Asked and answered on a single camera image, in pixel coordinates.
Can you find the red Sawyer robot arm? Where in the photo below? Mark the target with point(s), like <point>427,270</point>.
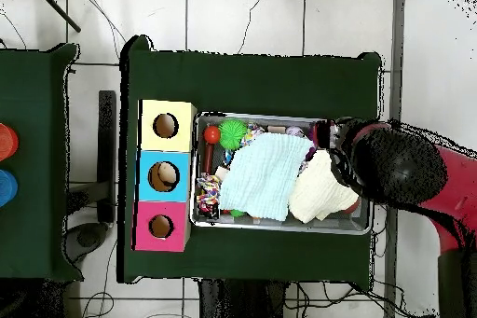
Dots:
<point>402,165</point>

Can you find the wooden box with three holes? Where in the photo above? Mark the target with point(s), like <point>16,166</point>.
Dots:
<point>164,161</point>

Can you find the clear shallow mesh bin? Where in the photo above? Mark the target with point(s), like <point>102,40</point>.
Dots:
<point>283,227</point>

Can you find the green spiky ball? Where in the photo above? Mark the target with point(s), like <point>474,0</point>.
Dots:
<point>233,134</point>

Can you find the mint knitted cloth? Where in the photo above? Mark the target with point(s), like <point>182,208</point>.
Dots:
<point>264,176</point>

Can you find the red maraca rattle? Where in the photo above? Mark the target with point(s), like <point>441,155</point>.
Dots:
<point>212,134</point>

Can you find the dark green tablecloth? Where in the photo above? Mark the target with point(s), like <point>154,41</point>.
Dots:
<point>261,87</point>

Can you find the cream knitted cloth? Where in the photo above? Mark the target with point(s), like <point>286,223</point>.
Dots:
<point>320,191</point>

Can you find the black panel stand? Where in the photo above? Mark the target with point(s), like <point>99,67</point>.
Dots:
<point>107,146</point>

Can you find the grey round stand base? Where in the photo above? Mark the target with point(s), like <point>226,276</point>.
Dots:
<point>89,237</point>

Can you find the dark green side cloth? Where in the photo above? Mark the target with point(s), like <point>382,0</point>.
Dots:
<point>37,109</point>

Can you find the black rod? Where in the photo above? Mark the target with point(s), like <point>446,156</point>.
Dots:
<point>59,11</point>

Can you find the red round disc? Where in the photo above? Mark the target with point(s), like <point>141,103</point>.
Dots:
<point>7,142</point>

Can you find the blue round disc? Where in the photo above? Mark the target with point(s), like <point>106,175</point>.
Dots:
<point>6,188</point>

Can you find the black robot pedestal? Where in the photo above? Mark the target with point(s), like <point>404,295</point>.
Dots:
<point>238,303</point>

